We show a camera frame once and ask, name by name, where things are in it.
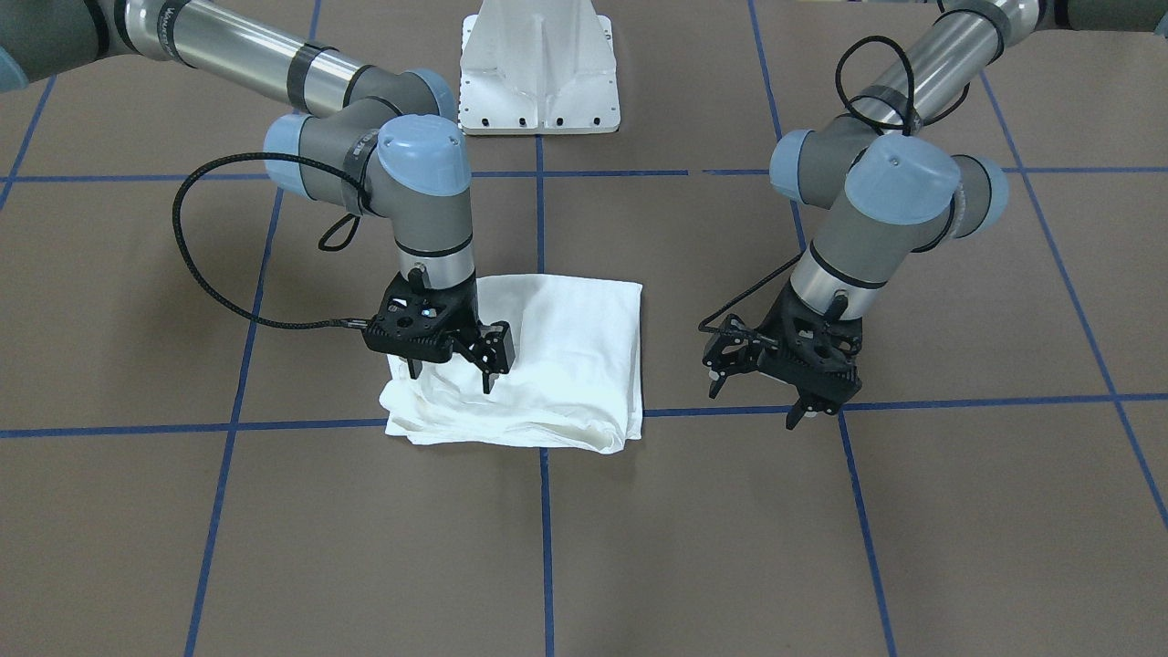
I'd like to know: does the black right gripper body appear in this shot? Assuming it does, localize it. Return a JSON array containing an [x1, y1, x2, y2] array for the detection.
[[362, 270, 515, 375]]

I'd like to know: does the white long-sleeve printed shirt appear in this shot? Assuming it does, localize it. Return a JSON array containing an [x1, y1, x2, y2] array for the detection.
[[380, 274, 644, 454]]

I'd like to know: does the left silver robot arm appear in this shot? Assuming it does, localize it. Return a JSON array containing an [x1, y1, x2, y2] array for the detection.
[[698, 1, 1164, 429]]

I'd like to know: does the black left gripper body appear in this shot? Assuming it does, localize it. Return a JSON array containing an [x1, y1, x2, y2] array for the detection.
[[701, 277, 862, 415]]

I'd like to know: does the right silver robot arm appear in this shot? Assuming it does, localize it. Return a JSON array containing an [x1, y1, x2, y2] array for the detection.
[[1, 1, 515, 390]]

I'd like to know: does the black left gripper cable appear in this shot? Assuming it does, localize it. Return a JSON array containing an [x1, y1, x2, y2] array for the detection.
[[697, 35, 972, 336]]

